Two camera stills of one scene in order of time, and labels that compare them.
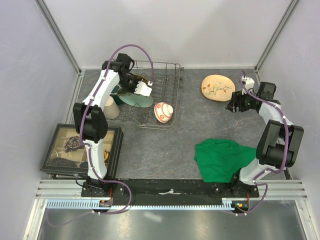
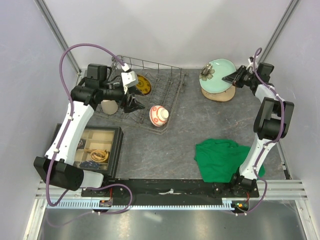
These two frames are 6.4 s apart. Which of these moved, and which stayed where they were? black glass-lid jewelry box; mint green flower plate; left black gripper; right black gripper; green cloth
Moved: right black gripper; mint green flower plate; left black gripper
Stayed: green cloth; black glass-lid jewelry box
